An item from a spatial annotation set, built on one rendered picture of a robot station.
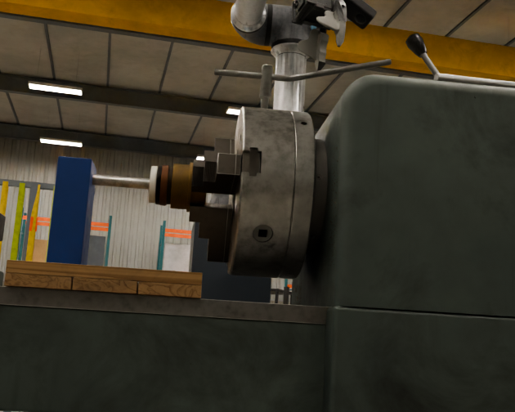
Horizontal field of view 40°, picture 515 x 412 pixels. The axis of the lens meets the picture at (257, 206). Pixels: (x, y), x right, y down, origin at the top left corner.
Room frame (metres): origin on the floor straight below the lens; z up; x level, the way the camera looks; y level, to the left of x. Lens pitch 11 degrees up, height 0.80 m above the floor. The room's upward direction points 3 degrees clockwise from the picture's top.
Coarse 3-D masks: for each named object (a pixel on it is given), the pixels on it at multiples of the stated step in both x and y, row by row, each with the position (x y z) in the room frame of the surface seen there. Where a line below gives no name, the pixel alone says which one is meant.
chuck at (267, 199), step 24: (240, 120) 1.24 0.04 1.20; (264, 120) 1.18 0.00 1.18; (288, 120) 1.19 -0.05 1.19; (240, 144) 1.20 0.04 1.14; (264, 144) 1.15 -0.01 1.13; (288, 144) 1.16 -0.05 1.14; (264, 168) 1.15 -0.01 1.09; (288, 168) 1.15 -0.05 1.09; (240, 192) 1.15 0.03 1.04; (264, 192) 1.15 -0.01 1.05; (288, 192) 1.15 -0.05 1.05; (240, 216) 1.16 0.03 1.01; (264, 216) 1.16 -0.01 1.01; (288, 216) 1.17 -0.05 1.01; (240, 240) 1.19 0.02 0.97; (288, 240) 1.19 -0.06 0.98; (240, 264) 1.24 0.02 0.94; (264, 264) 1.24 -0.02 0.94
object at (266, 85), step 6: (264, 66) 1.26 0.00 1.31; (270, 66) 1.26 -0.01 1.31; (264, 72) 1.26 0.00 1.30; (270, 72) 1.26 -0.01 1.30; (264, 78) 1.26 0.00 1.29; (270, 78) 1.26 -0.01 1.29; (264, 84) 1.26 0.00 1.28; (270, 84) 1.27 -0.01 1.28; (264, 90) 1.26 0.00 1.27; (270, 90) 1.27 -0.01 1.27; (264, 96) 1.27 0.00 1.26; (270, 96) 1.27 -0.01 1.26; (264, 102) 1.27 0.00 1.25; (264, 108) 1.27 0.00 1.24
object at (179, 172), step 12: (168, 168) 1.26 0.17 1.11; (180, 168) 1.26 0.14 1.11; (192, 168) 1.25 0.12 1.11; (156, 180) 1.25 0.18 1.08; (168, 180) 1.25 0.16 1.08; (180, 180) 1.25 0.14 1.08; (156, 192) 1.25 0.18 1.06; (168, 192) 1.26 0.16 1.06; (180, 192) 1.25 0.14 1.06; (192, 192) 1.26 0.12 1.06; (180, 204) 1.27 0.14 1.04
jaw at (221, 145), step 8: (216, 144) 1.35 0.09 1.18; (224, 144) 1.35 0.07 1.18; (232, 144) 1.35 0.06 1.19; (208, 152) 1.33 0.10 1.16; (216, 152) 1.33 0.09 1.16; (224, 152) 1.34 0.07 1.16; (232, 152) 1.34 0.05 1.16; (200, 160) 1.31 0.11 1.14; (208, 160) 1.31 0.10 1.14; (216, 160) 1.32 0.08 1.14
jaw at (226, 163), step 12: (228, 156) 1.16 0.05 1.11; (240, 156) 1.17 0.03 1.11; (252, 156) 1.15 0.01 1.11; (204, 168) 1.20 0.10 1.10; (216, 168) 1.20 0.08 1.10; (228, 168) 1.16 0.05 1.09; (240, 168) 1.16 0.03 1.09; (252, 168) 1.15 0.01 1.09; (192, 180) 1.23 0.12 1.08; (204, 180) 1.20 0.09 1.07; (216, 180) 1.19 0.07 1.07; (228, 180) 1.19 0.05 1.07; (204, 192) 1.26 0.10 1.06; (216, 192) 1.26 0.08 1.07; (228, 192) 1.25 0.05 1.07
